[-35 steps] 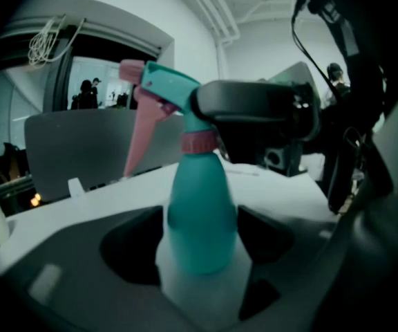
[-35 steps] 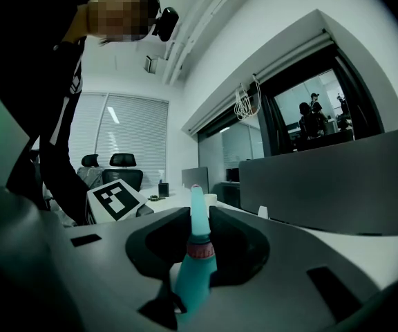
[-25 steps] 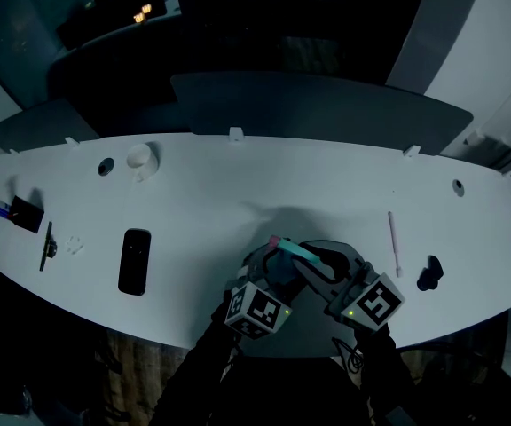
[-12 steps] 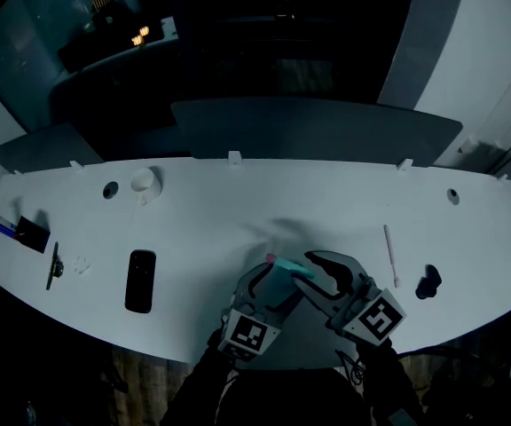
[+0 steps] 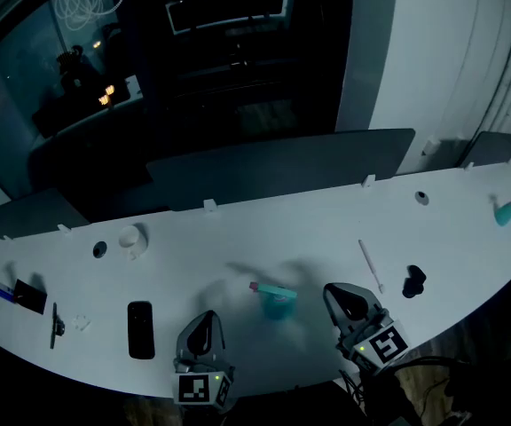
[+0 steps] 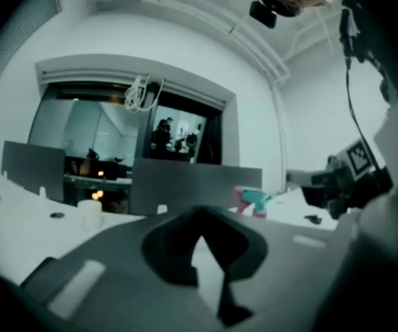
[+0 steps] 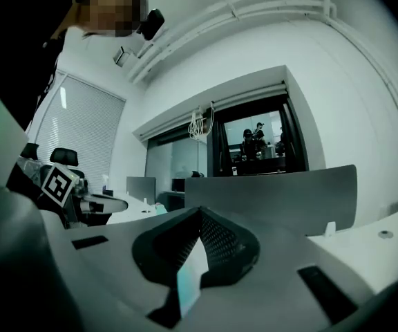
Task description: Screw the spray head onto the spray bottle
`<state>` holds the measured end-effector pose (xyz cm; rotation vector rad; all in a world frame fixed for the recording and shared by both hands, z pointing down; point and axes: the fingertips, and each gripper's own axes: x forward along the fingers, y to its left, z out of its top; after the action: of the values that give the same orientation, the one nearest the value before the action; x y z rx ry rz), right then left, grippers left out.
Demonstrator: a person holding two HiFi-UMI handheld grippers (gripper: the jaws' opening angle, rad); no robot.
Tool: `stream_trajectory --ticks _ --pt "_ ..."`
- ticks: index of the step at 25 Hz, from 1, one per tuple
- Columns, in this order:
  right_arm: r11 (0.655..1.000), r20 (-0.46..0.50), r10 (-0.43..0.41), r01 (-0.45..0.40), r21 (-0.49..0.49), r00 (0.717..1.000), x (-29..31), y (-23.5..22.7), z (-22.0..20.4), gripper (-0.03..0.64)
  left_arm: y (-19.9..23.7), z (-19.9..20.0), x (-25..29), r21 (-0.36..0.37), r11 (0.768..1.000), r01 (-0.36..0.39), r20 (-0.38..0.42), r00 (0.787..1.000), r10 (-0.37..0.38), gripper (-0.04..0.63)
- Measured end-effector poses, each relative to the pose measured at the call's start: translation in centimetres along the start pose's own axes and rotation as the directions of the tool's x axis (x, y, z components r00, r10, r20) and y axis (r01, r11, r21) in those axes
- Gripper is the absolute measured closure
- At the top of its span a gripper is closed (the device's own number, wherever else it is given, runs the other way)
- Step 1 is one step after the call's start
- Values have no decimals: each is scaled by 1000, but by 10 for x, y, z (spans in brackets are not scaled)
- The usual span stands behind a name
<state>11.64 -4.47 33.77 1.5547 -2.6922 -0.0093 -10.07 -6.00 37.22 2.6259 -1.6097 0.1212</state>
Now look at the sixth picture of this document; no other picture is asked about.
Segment small glowing lamps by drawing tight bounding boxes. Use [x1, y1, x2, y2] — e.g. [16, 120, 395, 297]
[91, 169, 105, 200]

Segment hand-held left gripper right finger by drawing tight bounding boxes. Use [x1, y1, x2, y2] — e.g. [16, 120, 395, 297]
[200, 205, 357, 332]

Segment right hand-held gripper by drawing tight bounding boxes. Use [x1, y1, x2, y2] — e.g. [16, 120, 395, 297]
[285, 139, 394, 220]

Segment white mug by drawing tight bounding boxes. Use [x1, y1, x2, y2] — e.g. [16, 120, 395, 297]
[77, 199, 103, 231]

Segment grey desk divider panel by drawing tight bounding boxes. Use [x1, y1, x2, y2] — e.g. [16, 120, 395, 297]
[131, 157, 263, 216]
[1, 140, 66, 203]

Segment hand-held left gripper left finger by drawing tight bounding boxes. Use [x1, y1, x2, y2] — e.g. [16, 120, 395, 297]
[19, 205, 221, 332]

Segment teal pink spray nozzle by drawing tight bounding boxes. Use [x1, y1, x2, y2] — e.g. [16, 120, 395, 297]
[232, 185, 276, 220]

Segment white cable bundle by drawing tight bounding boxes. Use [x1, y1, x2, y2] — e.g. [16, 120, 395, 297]
[124, 73, 166, 113]

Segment window blinds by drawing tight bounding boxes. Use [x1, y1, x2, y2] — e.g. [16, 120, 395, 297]
[0, 0, 61, 127]

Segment person's dark clothed body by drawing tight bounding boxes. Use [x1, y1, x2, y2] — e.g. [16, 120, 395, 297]
[254, 0, 398, 93]

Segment black head camera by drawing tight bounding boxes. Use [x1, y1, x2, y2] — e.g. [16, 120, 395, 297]
[249, 0, 278, 30]

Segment white ceiling pipes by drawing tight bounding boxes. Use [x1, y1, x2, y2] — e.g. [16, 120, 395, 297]
[84, 0, 292, 82]

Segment black cable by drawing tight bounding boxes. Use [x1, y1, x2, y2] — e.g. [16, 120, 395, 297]
[343, 57, 383, 172]

